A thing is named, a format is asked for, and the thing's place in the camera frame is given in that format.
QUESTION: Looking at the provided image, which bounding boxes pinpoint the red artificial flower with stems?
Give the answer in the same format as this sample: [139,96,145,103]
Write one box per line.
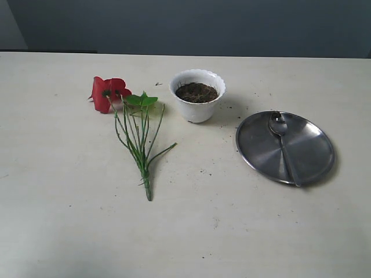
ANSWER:
[88,76,177,201]

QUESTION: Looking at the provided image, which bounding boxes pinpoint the brown soil clump with roots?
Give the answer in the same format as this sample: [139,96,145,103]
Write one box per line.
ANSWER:
[175,82,219,103]

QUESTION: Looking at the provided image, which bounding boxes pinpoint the white plastic flower pot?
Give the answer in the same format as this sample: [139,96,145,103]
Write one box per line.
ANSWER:
[169,69,226,123]

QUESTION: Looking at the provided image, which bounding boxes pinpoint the round steel plate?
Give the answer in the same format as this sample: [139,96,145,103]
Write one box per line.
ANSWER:
[235,111,335,185]

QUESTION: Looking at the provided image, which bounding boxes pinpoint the steel spork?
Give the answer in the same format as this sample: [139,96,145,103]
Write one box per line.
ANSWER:
[268,111,301,188]

